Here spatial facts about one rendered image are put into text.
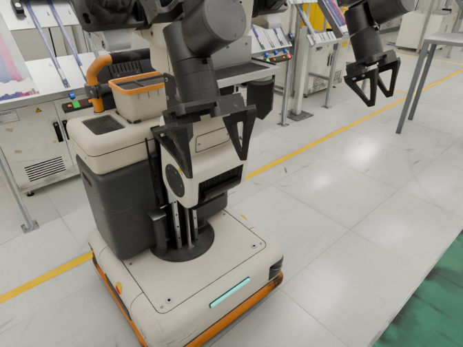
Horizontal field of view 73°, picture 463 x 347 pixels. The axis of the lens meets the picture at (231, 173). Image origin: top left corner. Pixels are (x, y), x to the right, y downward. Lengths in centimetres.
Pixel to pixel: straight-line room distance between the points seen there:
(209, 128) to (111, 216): 50
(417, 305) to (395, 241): 158
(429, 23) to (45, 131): 620
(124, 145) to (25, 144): 125
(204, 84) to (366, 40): 42
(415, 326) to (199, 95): 35
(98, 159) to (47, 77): 94
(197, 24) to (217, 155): 54
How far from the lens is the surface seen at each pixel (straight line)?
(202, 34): 40
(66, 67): 195
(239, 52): 83
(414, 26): 700
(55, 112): 222
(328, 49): 389
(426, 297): 41
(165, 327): 115
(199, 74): 44
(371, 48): 76
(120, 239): 124
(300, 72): 318
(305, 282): 161
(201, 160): 86
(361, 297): 163
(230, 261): 128
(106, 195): 111
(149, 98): 110
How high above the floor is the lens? 123
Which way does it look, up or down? 33 degrees down
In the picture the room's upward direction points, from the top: straight up
